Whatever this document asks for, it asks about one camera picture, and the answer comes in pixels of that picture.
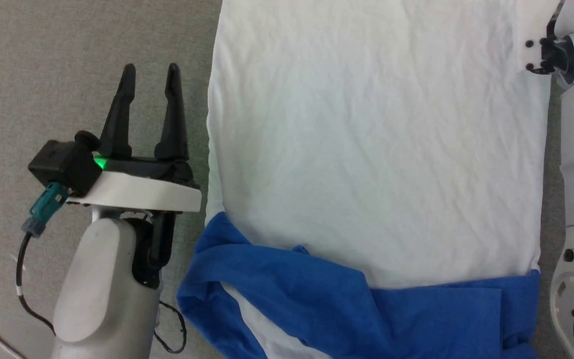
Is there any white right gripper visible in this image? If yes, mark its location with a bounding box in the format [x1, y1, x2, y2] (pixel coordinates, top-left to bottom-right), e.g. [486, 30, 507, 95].
[521, 20, 555, 76]

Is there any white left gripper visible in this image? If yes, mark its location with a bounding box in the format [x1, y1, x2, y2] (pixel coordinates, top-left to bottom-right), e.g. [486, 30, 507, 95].
[67, 63, 202, 214]

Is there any blue and white shirt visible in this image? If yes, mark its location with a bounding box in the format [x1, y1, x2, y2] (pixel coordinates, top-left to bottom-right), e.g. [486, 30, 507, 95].
[176, 0, 556, 359]

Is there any black cable with teal plug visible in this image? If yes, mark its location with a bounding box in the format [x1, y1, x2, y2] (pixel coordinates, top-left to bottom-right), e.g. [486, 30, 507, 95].
[15, 182, 69, 336]

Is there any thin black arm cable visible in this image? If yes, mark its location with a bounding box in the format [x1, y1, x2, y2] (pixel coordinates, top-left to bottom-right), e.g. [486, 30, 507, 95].
[153, 299, 188, 355]

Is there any grey fabric sofa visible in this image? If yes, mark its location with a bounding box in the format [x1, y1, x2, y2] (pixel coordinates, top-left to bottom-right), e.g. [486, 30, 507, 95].
[0, 0, 567, 359]

